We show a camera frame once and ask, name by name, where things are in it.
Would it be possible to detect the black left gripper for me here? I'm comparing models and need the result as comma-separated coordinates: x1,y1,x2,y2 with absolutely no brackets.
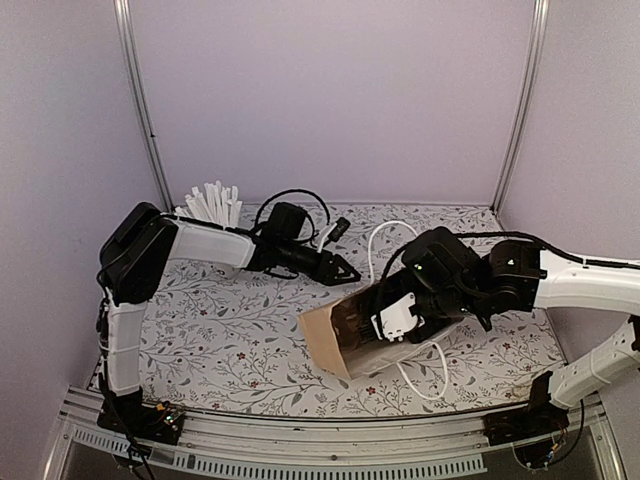
279,239,362,287

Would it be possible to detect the kraft paper takeout bag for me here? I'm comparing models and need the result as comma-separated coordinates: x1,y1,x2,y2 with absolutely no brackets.
296,219,451,401

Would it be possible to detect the brown pulp cup carrier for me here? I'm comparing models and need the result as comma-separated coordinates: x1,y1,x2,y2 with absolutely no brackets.
331,299,377,351

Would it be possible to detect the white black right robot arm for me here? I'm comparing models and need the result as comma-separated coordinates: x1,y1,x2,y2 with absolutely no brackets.
401,227,639,446

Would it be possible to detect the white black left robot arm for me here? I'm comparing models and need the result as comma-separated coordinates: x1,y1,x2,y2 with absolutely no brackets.
96,202,361,445

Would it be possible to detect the white wrapped straws bundle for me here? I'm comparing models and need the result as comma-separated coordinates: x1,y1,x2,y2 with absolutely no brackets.
174,181,243,229

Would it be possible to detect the floral patterned table mat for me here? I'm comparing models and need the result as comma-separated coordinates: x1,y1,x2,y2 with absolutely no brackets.
99,202,574,419

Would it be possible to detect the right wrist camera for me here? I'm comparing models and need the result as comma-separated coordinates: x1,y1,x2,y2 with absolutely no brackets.
371,293,425,342

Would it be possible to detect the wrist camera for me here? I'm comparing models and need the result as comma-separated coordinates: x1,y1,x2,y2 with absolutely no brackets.
371,293,425,342
316,217,351,252

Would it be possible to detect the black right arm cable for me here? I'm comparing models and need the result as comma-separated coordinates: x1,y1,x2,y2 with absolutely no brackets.
374,244,416,321

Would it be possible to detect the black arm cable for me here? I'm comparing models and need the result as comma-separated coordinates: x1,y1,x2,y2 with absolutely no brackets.
254,188,332,236
374,244,416,321

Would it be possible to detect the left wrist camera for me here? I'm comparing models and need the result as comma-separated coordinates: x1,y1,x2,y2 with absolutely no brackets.
316,217,351,252

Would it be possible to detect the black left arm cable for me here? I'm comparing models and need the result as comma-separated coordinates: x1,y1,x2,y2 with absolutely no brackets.
254,188,332,236

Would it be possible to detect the front aluminium rail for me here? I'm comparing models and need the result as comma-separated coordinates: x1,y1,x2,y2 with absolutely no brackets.
44,389,626,480

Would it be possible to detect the right aluminium frame post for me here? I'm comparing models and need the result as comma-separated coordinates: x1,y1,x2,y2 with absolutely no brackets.
491,0,550,216

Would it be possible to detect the aluminium frame post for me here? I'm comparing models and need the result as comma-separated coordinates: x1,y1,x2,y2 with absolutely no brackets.
113,0,174,210
491,0,550,216

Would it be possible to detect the left aluminium frame post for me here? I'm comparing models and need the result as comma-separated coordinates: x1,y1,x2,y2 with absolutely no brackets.
113,0,174,210

